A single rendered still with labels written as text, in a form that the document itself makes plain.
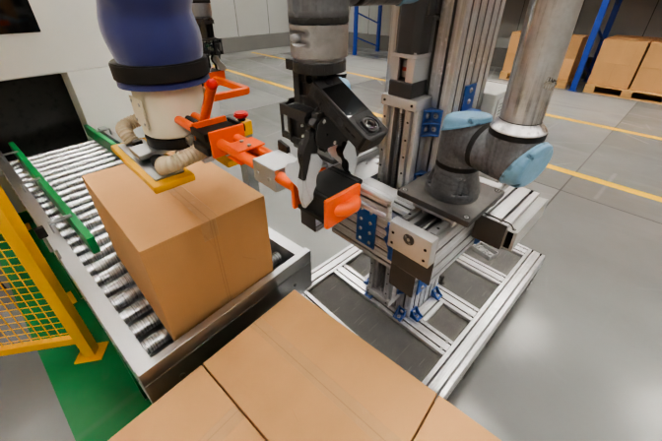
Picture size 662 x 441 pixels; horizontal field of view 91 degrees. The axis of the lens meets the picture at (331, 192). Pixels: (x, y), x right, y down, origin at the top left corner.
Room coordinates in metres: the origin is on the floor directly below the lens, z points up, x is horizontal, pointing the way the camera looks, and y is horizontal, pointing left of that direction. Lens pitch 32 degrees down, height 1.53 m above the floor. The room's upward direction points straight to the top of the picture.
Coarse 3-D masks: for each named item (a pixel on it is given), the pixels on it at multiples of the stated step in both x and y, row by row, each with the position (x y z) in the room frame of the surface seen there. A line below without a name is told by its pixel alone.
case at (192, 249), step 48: (96, 192) 0.95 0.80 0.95; (144, 192) 0.95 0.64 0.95; (192, 192) 0.95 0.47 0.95; (240, 192) 0.95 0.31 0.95; (144, 240) 0.70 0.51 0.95; (192, 240) 0.75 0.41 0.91; (240, 240) 0.85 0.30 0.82; (144, 288) 0.79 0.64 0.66; (192, 288) 0.72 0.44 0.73; (240, 288) 0.83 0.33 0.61
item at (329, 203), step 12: (324, 168) 0.49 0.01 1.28; (324, 180) 0.45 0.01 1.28; (336, 180) 0.45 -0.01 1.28; (348, 180) 0.45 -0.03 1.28; (324, 192) 0.42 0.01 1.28; (336, 192) 0.42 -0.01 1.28; (348, 192) 0.42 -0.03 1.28; (360, 192) 0.44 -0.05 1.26; (300, 204) 0.45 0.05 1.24; (312, 204) 0.43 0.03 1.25; (324, 204) 0.39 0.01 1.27; (336, 204) 0.40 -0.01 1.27; (312, 216) 0.42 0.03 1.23; (324, 216) 0.39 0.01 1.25; (348, 216) 0.42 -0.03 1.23
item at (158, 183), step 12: (120, 144) 0.89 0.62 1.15; (132, 144) 0.84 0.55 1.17; (120, 156) 0.83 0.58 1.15; (132, 156) 0.81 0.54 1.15; (156, 156) 0.76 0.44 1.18; (132, 168) 0.76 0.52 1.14; (144, 168) 0.74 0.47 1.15; (144, 180) 0.70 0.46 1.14; (156, 180) 0.68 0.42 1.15; (168, 180) 0.69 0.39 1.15; (180, 180) 0.70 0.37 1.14; (192, 180) 0.72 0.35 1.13; (156, 192) 0.65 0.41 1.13
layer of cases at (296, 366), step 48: (240, 336) 0.69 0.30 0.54; (288, 336) 0.69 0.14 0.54; (336, 336) 0.69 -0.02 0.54; (192, 384) 0.53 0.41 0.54; (240, 384) 0.53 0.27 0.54; (288, 384) 0.53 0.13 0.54; (336, 384) 0.53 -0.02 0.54; (384, 384) 0.53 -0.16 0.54; (144, 432) 0.40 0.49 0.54; (192, 432) 0.40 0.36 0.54; (240, 432) 0.40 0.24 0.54; (288, 432) 0.40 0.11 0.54; (336, 432) 0.40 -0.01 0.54; (384, 432) 0.40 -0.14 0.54; (432, 432) 0.40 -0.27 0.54; (480, 432) 0.40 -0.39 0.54
